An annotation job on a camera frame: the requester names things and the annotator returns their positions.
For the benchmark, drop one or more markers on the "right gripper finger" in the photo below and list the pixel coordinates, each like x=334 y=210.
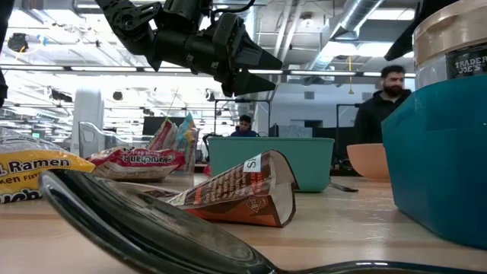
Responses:
x=403 y=40

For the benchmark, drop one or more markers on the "brown orange snack packet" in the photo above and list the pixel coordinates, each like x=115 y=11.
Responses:
x=236 y=190

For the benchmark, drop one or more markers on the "glass jar tan lid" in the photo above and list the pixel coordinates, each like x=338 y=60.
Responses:
x=449 y=38

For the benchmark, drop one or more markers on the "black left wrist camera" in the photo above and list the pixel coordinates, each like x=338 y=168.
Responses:
x=186 y=9

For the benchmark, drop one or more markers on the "standing person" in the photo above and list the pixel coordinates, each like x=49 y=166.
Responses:
x=376 y=118

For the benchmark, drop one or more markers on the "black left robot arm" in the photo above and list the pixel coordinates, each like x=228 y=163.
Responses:
x=129 y=23

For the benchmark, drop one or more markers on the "dark background monitor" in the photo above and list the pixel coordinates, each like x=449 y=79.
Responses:
x=152 y=121

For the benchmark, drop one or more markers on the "white pillar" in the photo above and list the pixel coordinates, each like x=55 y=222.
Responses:
x=89 y=114

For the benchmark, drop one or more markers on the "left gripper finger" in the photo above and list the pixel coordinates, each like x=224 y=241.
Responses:
x=258 y=55
x=247 y=83

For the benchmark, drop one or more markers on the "silver ventilation duct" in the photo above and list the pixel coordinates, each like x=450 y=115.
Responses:
x=243 y=104
x=354 y=15

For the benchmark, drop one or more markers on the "yellow white ramen packet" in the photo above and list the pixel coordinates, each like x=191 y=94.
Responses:
x=30 y=171

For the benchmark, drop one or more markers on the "blue striped ramen packet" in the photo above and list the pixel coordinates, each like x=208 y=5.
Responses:
x=186 y=137

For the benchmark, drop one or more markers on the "dark blue plastic tray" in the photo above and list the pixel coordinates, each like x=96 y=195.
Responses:
x=437 y=160

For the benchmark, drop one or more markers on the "red yellow Maruchan ramen packet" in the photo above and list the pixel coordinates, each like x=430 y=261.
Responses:
x=133 y=160

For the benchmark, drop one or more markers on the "green exit sign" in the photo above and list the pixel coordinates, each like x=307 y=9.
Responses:
x=36 y=135

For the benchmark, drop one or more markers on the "teal plastic container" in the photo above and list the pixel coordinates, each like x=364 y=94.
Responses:
x=304 y=163

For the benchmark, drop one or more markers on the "orange bowl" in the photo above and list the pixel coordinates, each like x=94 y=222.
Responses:
x=367 y=160

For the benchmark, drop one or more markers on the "ceiling light strip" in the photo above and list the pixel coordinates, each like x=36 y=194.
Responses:
x=323 y=73

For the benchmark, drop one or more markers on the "clear plastic bin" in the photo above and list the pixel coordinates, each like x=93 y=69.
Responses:
x=89 y=141

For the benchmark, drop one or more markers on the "black ceiling speaker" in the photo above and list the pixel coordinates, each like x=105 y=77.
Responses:
x=17 y=42

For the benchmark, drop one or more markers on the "red barcode ramen packet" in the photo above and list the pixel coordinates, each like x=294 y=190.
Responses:
x=207 y=170

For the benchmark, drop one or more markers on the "black spoon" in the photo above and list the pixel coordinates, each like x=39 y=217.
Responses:
x=152 y=236

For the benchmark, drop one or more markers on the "black workstation frame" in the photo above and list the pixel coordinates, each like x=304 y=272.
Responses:
x=342 y=105
x=243 y=100

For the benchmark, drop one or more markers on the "seated person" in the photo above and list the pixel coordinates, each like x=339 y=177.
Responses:
x=244 y=131

